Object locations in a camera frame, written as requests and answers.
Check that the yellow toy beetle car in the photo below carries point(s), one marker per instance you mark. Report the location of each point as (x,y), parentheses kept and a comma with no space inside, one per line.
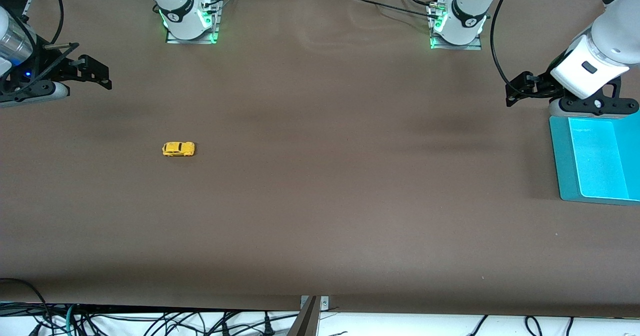
(177,149)

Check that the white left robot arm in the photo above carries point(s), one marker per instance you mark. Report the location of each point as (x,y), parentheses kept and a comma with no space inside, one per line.
(610,41)

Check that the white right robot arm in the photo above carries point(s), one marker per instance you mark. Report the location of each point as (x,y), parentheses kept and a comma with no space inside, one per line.
(180,16)

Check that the teal plastic bin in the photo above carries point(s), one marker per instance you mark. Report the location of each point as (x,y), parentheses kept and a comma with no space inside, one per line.
(600,161)

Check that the black power plug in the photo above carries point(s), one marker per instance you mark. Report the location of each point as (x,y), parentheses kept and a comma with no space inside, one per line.
(267,328)

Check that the dark grey stand leg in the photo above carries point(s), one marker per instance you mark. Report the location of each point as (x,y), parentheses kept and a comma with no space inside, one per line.
(306,323)

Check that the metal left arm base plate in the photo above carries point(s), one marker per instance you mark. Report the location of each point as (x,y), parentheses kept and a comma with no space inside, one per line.
(455,47)

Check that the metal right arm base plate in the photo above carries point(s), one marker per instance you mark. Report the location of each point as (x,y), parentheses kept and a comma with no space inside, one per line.
(192,40)

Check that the small metal edge bracket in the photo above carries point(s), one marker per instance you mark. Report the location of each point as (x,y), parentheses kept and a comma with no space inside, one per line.
(324,303)

